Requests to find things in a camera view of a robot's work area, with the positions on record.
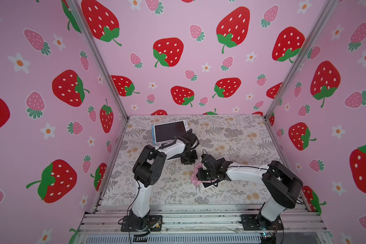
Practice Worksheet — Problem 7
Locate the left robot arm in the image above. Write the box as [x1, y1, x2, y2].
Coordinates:
[128, 129, 200, 229]

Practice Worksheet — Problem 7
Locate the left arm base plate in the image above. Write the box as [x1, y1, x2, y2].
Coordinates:
[121, 215, 163, 232]

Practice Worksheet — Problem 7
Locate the pink fluffy cloth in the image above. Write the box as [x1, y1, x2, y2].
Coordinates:
[190, 163, 203, 187]

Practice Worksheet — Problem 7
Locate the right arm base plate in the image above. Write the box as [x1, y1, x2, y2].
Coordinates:
[241, 215, 284, 231]

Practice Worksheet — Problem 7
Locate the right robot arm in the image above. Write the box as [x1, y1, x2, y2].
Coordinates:
[195, 154, 303, 222]

